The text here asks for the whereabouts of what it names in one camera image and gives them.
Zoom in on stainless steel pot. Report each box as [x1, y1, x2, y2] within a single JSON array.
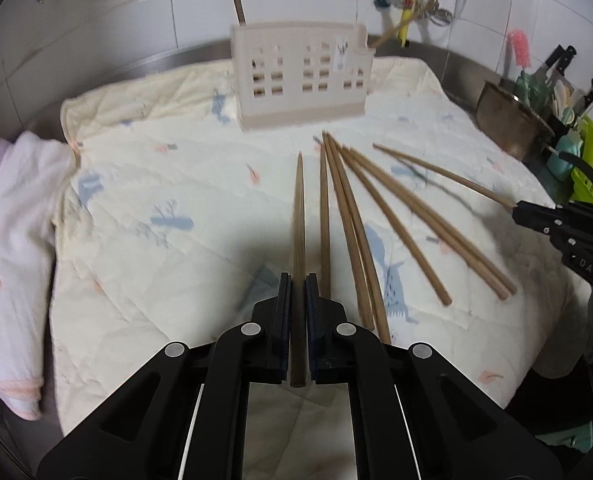
[[477, 80, 560, 161]]

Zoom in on bunch of wooden chopsticks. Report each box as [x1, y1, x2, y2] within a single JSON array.
[[319, 131, 519, 345]]

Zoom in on teal plastic bottle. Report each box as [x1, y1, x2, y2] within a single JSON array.
[[547, 130, 583, 179]]

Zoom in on white plastic spoons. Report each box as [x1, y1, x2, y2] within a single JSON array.
[[551, 82, 576, 125]]

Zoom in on beige plastic chopstick holder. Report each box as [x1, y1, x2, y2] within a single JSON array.
[[229, 21, 376, 132]]

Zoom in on teal plastic object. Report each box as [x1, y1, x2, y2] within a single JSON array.
[[541, 421, 593, 455]]

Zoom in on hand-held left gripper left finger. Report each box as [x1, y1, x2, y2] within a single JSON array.
[[36, 272, 293, 480]]

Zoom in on pink bottle brush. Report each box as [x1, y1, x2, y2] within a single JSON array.
[[507, 30, 534, 69]]

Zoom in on green utensil cup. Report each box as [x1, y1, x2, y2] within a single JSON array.
[[517, 70, 548, 112]]

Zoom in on metal water valve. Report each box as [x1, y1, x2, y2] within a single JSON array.
[[417, 2, 453, 25]]

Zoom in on black handled knife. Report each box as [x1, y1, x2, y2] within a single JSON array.
[[551, 46, 577, 88], [529, 45, 566, 86]]

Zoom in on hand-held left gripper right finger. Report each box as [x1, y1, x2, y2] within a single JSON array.
[[304, 274, 562, 480]]

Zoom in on cream printed quilt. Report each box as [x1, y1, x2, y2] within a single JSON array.
[[51, 55, 592, 441]]

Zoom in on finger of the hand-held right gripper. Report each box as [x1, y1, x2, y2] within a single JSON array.
[[518, 201, 570, 219], [511, 209, 565, 244]]

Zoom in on pink and white towel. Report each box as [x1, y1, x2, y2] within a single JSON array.
[[0, 129, 80, 421]]

